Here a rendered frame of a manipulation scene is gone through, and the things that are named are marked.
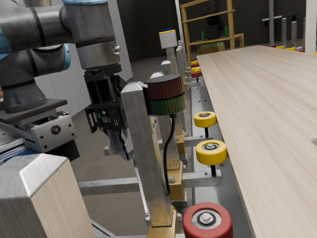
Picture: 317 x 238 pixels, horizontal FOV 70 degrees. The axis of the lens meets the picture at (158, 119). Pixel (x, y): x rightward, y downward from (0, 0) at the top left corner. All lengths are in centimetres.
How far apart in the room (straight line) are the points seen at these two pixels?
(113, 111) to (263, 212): 31
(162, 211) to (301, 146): 37
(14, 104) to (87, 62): 59
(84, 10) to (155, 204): 35
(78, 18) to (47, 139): 52
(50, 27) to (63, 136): 47
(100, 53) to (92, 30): 4
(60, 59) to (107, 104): 59
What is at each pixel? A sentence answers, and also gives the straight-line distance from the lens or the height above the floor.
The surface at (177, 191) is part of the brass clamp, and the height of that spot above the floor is 81.
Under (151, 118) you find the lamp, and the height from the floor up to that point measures 108.
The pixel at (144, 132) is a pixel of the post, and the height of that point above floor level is 106.
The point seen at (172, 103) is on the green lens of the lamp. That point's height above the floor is 110.
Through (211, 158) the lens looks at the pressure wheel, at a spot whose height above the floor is 89.
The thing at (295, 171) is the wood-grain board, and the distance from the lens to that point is 54.
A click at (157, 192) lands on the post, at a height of 95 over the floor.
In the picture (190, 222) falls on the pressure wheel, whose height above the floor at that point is 91.
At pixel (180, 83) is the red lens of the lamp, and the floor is 113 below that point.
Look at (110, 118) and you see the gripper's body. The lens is 43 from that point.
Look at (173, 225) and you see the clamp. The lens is 46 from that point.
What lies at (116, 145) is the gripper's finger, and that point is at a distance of 51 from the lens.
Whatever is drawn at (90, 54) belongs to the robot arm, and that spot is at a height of 119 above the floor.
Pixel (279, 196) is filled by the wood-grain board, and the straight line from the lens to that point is 47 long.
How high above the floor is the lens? 119
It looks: 19 degrees down
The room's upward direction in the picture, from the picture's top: 11 degrees counter-clockwise
